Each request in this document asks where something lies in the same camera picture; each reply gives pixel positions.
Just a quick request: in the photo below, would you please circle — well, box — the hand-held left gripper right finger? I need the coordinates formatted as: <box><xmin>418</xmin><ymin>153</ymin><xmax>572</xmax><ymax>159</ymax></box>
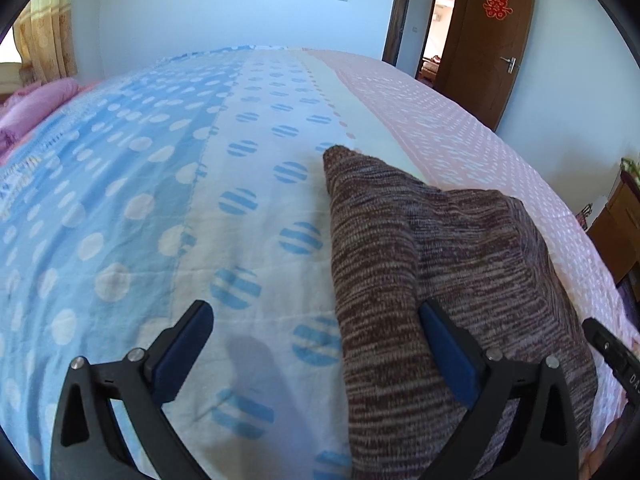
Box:
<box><xmin>419</xmin><ymin>300</ymin><xmax>581</xmax><ymax>480</ymax></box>

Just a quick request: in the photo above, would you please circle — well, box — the red paper door decoration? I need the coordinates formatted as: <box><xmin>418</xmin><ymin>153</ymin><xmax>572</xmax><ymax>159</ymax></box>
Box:
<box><xmin>482</xmin><ymin>0</ymin><xmax>512</xmax><ymax>21</ymax></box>

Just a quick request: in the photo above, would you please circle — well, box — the brown knit garment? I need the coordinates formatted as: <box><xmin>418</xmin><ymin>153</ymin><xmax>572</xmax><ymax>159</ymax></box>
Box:
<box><xmin>322</xmin><ymin>145</ymin><xmax>601</xmax><ymax>480</ymax></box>

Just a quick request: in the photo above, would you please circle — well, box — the dark wooden door frame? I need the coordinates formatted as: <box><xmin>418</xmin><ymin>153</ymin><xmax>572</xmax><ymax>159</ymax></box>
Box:
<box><xmin>381</xmin><ymin>0</ymin><xmax>476</xmax><ymax>78</ymax></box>

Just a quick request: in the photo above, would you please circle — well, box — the brown wooden door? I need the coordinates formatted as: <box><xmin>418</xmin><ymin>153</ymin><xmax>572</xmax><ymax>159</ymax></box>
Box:
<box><xmin>434</xmin><ymin>0</ymin><xmax>538</xmax><ymax>133</ymax></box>

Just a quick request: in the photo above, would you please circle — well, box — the dotted blue and pink bedsheet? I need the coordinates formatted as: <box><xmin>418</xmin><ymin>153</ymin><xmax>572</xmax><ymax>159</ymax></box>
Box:
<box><xmin>0</xmin><ymin>46</ymin><xmax>640</xmax><ymax>480</ymax></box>

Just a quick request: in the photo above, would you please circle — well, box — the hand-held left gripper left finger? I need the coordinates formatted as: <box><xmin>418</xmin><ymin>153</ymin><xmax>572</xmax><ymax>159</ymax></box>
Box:
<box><xmin>50</xmin><ymin>300</ymin><xmax>215</xmax><ymax>480</ymax></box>

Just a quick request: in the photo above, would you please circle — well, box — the pink pillow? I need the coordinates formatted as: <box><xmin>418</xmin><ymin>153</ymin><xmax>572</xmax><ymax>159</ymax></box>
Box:
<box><xmin>0</xmin><ymin>77</ymin><xmax>83</xmax><ymax>163</ymax></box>

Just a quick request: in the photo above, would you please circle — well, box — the beige curtain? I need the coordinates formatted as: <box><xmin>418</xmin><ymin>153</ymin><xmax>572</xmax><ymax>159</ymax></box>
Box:
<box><xmin>12</xmin><ymin>0</ymin><xmax>78</xmax><ymax>86</ymax></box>

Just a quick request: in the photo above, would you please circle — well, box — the wooden cabinet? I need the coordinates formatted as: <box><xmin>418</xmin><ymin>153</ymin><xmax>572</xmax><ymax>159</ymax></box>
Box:
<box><xmin>586</xmin><ymin>170</ymin><xmax>640</xmax><ymax>286</ymax></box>

